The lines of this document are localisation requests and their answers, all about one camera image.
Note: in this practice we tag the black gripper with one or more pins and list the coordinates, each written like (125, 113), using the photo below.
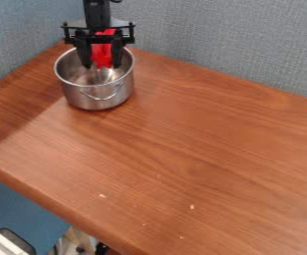
(98, 21)

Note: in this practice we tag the wooden table leg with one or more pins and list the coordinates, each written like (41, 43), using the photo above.
(77, 243)

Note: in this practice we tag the stainless steel pot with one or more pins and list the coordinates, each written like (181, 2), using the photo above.
(94, 89)

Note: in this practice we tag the red plastic cross-shaped bar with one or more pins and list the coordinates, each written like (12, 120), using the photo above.
(102, 55)

